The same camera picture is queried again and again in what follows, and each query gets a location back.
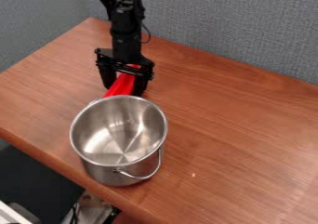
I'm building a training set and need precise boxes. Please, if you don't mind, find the grey table leg bracket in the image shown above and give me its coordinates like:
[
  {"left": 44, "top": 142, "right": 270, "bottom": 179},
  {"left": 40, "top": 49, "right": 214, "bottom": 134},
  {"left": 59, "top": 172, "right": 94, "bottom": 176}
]
[{"left": 62, "top": 191, "right": 121, "bottom": 224}]

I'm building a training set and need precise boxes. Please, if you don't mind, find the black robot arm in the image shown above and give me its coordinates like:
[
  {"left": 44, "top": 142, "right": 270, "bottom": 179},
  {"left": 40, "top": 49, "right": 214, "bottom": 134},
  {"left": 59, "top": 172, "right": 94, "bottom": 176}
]
[{"left": 95, "top": 0, "right": 154, "bottom": 96}]

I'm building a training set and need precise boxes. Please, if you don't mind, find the white object at corner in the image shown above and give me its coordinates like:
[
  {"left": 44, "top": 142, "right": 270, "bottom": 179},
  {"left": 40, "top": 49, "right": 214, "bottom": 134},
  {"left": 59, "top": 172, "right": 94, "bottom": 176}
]
[{"left": 0, "top": 201, "right": 32, "bottom": 224}]

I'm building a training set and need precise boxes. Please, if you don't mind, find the red plastic block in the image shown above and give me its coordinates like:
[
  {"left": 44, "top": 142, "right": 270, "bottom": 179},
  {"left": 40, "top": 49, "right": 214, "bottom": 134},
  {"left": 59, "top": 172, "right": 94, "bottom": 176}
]
[{"left": 105, "top": 73, "right": 134, "bottom": 98}]

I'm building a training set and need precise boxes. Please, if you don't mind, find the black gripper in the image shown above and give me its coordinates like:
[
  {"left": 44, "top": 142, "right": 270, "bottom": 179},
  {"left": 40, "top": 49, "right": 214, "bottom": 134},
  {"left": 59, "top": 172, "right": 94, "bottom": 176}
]
[{"left": 95, "top": 29, "right": 154, "bottom": 96}]

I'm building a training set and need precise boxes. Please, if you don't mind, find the stainless steel pot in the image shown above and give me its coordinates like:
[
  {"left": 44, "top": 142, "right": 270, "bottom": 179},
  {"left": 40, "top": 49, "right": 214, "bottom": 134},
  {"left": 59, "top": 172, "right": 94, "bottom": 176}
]
[{"left": 70, "top": 96, "right": 169, "bottom": 187}]

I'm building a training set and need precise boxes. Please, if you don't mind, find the metal pot bail handle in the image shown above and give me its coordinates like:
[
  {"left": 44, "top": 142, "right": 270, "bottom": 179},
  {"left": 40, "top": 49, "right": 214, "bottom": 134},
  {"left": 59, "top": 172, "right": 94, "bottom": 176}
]
[{"left": 114, "top": 149, "right": 162, "bottom": 181}]

